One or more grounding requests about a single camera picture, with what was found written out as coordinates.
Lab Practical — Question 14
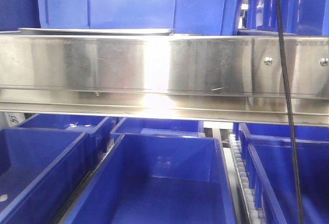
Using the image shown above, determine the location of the silver metal tray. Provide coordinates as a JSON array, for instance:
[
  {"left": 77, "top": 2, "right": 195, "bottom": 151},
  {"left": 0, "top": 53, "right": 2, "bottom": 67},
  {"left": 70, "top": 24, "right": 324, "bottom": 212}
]
[{"left": 19, "top": 28, "right": 175, "bottom": 36}]

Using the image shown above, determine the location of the blue bin rear middle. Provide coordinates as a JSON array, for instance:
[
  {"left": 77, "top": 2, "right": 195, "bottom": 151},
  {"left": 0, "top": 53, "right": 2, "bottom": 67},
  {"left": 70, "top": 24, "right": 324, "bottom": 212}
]
[{"left": 110, "top": 117, "right": 205, "bottom": 140}]

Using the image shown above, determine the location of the blue bin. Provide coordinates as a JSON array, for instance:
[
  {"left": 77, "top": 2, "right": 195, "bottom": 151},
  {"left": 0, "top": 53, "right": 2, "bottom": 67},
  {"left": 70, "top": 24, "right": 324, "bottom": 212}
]
[
  {"left": 15, "top": 113, "right": 119, "bottom": 171},
  {"left": 247, "top": 142, "right": 328, "bottom": 223},
  {"left": 65, "top": 134, "right": 236, "bottom": 223},
  {"left": 110, "top": 117, "right": 205, "bottom": 140},
  {"left": 239, "top": 123, "right": 328, "bottom": 154},
  {"left": 1, "top": 127, "right": 88, "bottom": 223}
]

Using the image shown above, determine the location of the blue bin rear left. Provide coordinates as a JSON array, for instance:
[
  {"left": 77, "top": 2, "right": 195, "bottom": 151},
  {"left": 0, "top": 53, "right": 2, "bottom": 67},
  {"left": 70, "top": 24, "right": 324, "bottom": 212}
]
[{"left": 15, "top": 113, "right": 119, "bottom": 171}]

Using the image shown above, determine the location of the blue bin lower middle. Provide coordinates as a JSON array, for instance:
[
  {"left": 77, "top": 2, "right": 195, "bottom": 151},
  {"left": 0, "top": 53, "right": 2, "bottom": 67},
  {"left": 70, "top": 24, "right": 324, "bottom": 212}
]
[{"left": 65, "top": 134, "right": 236, "bottom": 223}]

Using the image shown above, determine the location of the large blue crate upper middle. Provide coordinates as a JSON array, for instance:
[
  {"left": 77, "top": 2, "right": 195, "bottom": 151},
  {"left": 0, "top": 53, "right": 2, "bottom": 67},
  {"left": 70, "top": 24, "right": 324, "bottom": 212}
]
[{"left": 38, "top": 0, "right": 242, "bottom": 35}]

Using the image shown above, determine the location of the blue bin lower right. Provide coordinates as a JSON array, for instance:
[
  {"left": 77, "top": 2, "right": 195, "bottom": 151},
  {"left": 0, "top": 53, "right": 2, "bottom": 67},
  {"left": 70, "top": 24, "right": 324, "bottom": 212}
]
[{"left": 247, "top": 142, "right": 328, "bottom": 223}]

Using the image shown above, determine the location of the blue bin lower left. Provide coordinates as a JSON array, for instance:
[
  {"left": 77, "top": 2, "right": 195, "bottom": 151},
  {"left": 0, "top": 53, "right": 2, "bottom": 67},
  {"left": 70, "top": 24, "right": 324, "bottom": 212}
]
[{"left": 1, "top": 127, "right": 88, "bottom": 223}]

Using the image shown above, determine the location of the blue bin rear right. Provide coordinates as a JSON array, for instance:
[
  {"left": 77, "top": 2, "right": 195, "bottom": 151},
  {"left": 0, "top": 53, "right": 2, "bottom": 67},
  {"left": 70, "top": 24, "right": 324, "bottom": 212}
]
[{"left": 239, "top": 123, "right": 328, "bottom": 154}]

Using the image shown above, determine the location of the black roller track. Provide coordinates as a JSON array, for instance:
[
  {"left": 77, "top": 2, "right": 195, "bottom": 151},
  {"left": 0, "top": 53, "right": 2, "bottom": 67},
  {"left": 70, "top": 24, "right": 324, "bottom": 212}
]
[{"left": 228, "top": 134, "right": 266, "bottom": 223}]

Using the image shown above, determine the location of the blue crate upper right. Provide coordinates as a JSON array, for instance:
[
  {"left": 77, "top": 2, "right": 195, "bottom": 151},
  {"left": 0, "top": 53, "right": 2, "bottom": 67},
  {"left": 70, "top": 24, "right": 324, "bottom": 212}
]
[{"left": 239, "top": 0, "right": 328, "bottom": 36}]

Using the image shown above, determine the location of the stainless steel shelf front rail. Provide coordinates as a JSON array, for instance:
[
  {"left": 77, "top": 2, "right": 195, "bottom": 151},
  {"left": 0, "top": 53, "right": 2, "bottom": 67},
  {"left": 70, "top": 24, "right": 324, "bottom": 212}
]
[{"left": 0, "top": 34, "right": 329, "bottom": 126}]

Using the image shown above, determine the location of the chrome screw on rail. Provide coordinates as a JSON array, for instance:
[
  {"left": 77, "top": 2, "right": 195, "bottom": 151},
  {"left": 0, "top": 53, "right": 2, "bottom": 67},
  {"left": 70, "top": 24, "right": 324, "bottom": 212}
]
[
  {"left": 264, "top": 57, "right": 273, "bottom": 66},
  {"left": 319, "top": 57, "right": 329, "bottom": 67}
]

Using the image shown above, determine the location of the black hanging cable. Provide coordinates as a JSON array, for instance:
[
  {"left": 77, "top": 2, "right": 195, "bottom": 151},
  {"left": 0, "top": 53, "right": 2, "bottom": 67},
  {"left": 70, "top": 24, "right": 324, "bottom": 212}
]
[{"left": 273, "top": 0, "right": 305, "bottom": 224}]

